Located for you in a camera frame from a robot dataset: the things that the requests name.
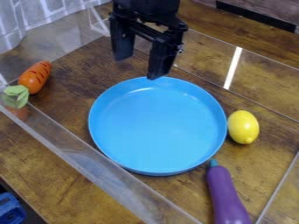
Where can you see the blue plastic object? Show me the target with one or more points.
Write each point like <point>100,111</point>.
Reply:
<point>12,213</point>

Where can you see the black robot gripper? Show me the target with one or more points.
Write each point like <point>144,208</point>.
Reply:
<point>152,11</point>

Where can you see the orange toy carrot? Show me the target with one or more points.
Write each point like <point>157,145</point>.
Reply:
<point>29,83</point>

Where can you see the blue round plate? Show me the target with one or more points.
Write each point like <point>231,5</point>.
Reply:
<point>159,127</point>

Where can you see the purple toy eggplant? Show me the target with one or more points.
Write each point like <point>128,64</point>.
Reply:
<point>228,209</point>

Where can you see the yellow toy lemon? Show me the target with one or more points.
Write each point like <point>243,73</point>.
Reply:
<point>243,127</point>

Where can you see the clear acrylic barrier wall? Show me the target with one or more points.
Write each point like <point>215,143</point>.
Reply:
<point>60,175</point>

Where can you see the white checkered curtain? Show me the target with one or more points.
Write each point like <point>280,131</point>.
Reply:
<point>21,15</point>

